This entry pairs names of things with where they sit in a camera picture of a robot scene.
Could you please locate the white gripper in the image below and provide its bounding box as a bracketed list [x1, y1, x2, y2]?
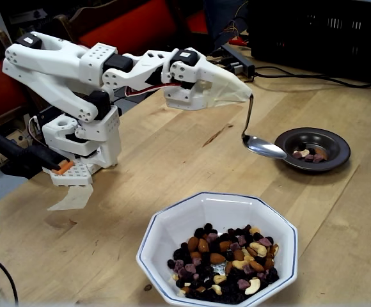
[161, 47, 220, 111]

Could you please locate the beige masking tape wrap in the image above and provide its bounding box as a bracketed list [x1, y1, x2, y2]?
[198, 62, 253, 109]

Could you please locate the bent metal spoon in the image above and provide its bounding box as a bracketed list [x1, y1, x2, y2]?
[241, 93, 288, 160]

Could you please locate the white octagonal bowl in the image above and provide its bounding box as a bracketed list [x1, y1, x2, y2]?
[136, 191, 299, 305]

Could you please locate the scooped trail mix portion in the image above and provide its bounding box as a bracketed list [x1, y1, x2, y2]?
[292, 148, 329, 164]

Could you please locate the dark brown plate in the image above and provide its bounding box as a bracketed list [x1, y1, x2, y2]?
[274, 127, 352, 175]

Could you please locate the grey usb hub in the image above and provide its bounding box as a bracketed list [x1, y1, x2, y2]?
[221, 43, 256, 77]

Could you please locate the blue cloth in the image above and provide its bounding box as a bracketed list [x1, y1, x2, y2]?
[205, 0, 250, 51]

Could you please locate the black plastic crate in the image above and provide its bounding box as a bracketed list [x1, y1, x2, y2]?
[248, 0, 371, 83]

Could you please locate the beige tape sheet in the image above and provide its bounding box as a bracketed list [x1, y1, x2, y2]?
[47, 184, 94, 212]

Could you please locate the trail mix pile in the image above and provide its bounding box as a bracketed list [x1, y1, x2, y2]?
[166, 223, 281, 304]

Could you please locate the white carton blue logo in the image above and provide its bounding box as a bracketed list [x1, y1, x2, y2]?
[9, 8, 49, 25]

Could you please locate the black orange bar clamp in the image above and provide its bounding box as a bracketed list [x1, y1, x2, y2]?
[0, 130, 76, 180]

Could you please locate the thick black cable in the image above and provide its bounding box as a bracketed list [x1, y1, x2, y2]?
[252, 65, 371, 89]

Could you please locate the black looped cable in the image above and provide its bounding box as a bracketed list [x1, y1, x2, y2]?
[0, 252, 20, 306]

